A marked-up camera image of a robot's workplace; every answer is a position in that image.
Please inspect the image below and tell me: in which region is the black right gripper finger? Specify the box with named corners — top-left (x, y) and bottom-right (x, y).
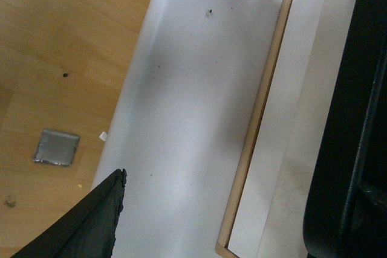
top-left (13, 169), bottom-right (127, 257)

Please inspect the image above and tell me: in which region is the white drawer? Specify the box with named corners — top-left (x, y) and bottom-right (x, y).
top-left (256, 0), bottom-right (356, 257)
top-left (228, 0), bottom-right (324, 257)

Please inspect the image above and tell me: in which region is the black drawer handle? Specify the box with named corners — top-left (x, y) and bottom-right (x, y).
top-left (303, 0), bottom-right (386, 257)

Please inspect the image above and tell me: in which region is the wooden drawer cabinet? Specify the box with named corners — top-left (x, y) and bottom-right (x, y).
top-left (215, 0), bottom-right (333, 258)

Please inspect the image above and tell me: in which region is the metal floor plate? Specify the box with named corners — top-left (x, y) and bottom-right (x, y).
top-left (33, 129), bottom-right (80, 167)

